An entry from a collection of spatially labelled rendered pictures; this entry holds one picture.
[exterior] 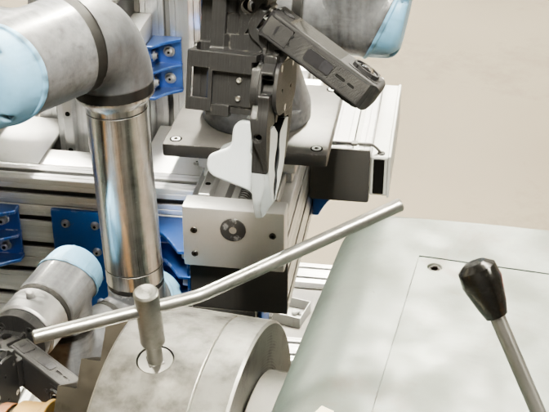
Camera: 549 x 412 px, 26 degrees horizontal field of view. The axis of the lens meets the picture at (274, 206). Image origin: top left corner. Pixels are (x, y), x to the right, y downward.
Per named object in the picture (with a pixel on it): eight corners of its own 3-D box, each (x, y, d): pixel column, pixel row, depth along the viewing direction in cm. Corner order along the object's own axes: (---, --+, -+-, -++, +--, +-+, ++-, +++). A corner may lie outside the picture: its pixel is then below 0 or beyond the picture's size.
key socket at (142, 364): (145, 399, 107) (141, 378, 105) (136, 373, 109) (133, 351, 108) (180, 389, 108) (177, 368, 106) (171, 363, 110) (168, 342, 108)
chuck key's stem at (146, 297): (149, 392, 107) (136, 303, 100) (144, 375, 109) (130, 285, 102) (173, 387, 108) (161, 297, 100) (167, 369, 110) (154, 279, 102)
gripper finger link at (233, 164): (210, 209, 109) (216, 110, 106) (273, 218, 107) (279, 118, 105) (199, 219, 106) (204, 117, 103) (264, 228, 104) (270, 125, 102)
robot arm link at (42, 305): (70, 346, 141) (64, 288, 137) (53, 369, 137) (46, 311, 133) (13, 335, 143) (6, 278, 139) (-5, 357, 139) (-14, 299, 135)
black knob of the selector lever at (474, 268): (509, 305, 93) (515, 253, 90) (505, 329, 90) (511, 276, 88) (457, 297, 94) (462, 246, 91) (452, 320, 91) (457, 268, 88)
